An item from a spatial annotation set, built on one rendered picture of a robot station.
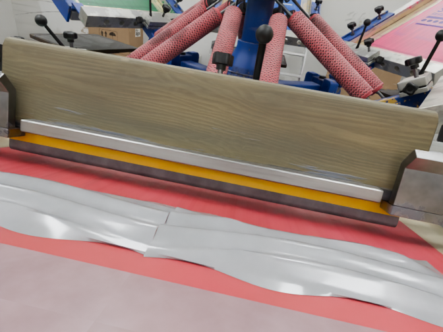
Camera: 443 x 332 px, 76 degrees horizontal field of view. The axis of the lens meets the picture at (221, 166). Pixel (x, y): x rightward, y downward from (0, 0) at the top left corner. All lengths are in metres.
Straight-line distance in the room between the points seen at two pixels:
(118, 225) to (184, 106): 0.11
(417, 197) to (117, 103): 0.25
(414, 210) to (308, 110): 0.11
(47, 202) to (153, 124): 0.10
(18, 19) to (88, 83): 5.52
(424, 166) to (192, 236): 0.17
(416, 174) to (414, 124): 0.04
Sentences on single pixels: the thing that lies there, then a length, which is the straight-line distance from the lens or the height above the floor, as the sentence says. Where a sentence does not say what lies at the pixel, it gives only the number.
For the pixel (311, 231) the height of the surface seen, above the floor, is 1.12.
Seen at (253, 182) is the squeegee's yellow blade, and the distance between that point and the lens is 0.25.
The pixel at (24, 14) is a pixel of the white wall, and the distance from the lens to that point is 5.69.
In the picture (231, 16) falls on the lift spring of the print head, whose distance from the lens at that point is 0.83.
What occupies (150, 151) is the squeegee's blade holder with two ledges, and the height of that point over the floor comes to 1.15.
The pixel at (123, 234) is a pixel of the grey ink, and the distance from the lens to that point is 0.17.
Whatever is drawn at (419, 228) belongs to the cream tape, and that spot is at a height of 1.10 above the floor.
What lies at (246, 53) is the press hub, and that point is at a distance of 0.99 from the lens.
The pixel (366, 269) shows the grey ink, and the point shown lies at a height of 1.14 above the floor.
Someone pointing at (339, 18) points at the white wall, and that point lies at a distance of 4.40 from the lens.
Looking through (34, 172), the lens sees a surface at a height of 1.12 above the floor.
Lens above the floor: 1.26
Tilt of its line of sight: 31 degrees down
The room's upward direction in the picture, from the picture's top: 9 degrees clockwise
